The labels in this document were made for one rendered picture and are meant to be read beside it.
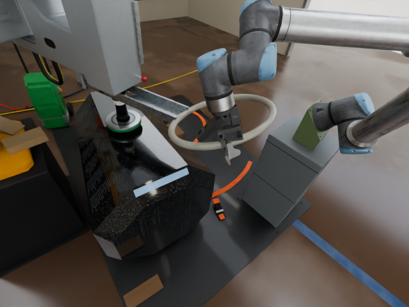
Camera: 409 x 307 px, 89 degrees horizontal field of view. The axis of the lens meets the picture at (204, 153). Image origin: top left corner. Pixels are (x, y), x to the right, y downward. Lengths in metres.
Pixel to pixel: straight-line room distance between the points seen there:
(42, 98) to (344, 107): 2.78
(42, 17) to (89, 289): 1.65
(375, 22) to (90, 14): 0.98
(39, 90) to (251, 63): 2.55
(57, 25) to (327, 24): 1.16
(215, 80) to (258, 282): 1.57
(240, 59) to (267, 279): 1.64
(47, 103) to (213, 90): 2.46
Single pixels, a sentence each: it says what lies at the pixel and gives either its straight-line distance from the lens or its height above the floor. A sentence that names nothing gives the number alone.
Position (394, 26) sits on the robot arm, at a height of 1.63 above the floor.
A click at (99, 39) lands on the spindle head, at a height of 1.41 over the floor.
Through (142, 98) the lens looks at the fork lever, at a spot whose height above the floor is 1.09.
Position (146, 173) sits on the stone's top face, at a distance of 1.18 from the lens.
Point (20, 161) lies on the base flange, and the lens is 1.56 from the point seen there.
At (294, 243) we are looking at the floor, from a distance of 2.12.
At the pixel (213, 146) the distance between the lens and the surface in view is 0.76.
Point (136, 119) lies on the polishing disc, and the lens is 1.45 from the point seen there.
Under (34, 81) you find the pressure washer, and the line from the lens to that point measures 2.92.
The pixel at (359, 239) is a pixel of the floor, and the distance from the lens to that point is 2.48.
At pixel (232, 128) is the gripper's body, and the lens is 0.70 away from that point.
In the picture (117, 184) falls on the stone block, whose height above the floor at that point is 0.79.
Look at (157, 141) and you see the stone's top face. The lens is 1.36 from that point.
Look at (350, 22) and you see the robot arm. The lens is 0.78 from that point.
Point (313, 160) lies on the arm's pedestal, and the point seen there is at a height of 0.85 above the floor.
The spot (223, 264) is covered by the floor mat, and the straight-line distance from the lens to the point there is 1.84.
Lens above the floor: 1.75
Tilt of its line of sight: 45 degrees down
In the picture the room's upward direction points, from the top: 8 degrees clockwise
